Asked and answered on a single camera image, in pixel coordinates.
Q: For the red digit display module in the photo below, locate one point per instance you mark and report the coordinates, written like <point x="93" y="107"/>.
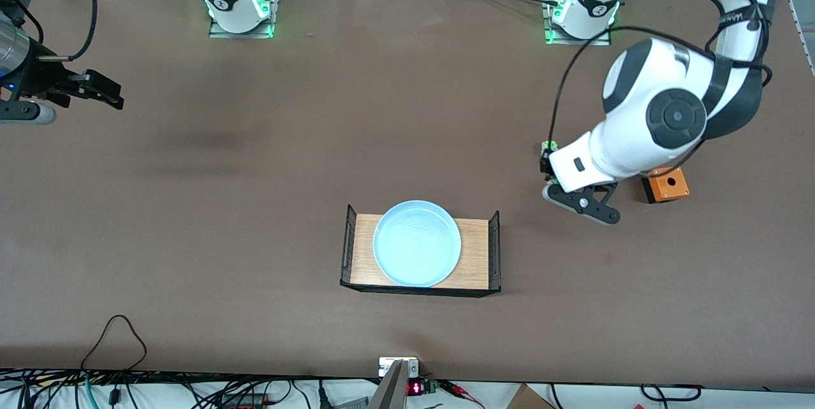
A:
<point x="415" y="388"/>

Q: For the silver metal bracket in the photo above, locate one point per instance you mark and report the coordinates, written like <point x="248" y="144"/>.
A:
<point x="385" y="364"/>

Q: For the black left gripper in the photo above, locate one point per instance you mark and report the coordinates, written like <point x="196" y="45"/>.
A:
<point x="545" y="164"/>

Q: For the orange button enclosure box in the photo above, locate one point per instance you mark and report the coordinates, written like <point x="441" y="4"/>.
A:
<point x="668" y="189"/>

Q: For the brown cardboard piece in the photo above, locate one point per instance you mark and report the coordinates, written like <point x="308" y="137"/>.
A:
<point x="528" y="399"/>

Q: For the wooden tray black mesh sides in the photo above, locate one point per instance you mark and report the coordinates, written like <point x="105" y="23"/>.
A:
<point x="477" y="256"/>

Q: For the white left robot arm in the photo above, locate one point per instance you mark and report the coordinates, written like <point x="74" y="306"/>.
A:
<point x="637" y="141"/>

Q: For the light blue round plate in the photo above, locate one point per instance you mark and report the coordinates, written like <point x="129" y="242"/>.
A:
<point x="417" y="243"/>

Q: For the grey camera pole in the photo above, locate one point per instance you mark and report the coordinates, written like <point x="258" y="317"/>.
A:
<point x="391" y="393"/>

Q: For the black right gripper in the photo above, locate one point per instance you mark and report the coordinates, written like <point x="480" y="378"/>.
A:
<point x="39" y="80"/>

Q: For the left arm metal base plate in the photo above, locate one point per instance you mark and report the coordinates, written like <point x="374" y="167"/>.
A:
<point x="573" y="41"/>

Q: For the red clip lead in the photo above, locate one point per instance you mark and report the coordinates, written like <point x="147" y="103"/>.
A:
<point x="458" y="388"/>

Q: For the green push button switch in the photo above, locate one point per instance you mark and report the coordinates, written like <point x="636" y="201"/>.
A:
<point x="549" y="144"/>

